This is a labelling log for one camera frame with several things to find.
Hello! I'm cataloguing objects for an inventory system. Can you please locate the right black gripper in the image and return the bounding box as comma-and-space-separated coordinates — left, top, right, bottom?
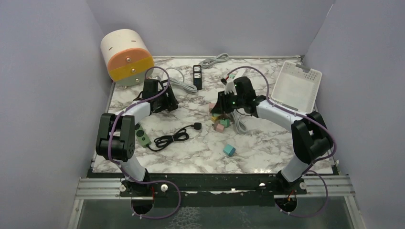
212, 90, 245, 115

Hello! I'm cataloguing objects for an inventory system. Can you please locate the pink plug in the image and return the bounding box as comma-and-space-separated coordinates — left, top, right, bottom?
209, 103, 215, 113
213, 123, 225, 133

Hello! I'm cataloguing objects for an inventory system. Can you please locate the black power strip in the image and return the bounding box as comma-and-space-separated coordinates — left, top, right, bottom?
192, 65, 203, 90

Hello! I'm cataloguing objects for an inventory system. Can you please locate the white power strip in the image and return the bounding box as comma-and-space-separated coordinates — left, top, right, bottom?
234, 68, 246, 79

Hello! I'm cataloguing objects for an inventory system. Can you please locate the green power strip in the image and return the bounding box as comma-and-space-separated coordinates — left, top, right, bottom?
135, 123, 151, 148

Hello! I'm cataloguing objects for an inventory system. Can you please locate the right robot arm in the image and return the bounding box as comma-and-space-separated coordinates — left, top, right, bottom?
212, 76, 333, 194

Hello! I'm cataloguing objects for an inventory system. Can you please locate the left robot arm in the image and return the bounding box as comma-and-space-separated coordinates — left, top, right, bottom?
96, 79, 178, 196

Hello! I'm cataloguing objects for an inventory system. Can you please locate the round cream drawer cabinet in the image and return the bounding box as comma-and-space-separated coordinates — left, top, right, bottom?
100, 29, 154, 87

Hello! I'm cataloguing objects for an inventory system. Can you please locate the white plastic basket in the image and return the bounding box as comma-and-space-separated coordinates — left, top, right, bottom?
271, 61, 322, 113

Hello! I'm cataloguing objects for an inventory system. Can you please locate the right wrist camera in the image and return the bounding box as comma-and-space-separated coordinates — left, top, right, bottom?
221, 77, 236, 94

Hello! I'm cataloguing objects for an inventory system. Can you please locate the grey cable of black strip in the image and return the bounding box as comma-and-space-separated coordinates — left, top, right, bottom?
153, 67, 198, 94

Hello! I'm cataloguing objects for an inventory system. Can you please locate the white cable of white strip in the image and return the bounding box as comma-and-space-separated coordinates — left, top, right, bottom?
231, 110, 247, 134

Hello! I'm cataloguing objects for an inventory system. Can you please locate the black cable with plug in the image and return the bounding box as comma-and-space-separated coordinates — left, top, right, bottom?
149, 122, 203, 152

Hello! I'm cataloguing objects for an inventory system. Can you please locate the grey coiled cable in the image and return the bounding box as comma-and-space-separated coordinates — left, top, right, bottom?
198, 53, 229, 69

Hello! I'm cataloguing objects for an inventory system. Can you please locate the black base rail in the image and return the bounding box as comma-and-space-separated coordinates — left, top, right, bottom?
119, 173, 307, 207

